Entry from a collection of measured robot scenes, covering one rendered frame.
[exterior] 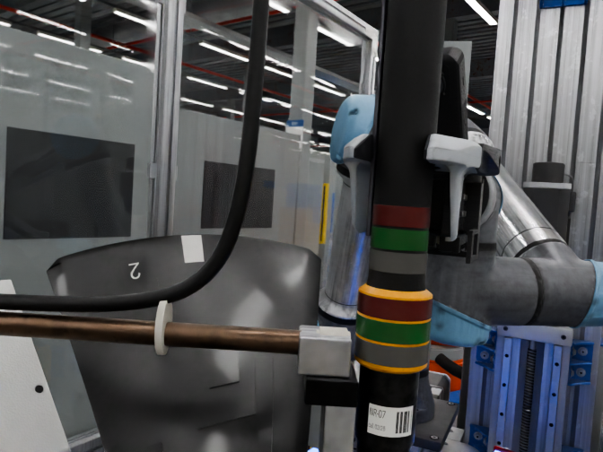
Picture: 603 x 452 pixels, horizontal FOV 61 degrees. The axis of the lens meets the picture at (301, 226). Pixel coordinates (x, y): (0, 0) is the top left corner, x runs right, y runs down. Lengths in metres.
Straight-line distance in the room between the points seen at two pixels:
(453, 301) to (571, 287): 0.13
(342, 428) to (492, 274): 0.30
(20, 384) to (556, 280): 0.55
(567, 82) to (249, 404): 1.01
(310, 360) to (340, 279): 0.68
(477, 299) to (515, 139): 0.69
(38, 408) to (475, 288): 0.44
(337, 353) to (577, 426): 1.01
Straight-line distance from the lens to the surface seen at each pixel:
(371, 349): 0.30
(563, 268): 0.62
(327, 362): 0.30
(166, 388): 0.38
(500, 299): 0.57
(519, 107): 1.22
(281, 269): 0.45
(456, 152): 0.29
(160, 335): 0.31
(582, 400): 1.26
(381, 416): 0.31
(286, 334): 0.31
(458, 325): 0.56
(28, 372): 0.59
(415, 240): 0.29
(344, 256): 0.95
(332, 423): 0.31
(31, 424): 0.57
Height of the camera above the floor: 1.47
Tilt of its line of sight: 3 degrees down
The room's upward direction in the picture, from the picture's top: 4 degrees clockwise
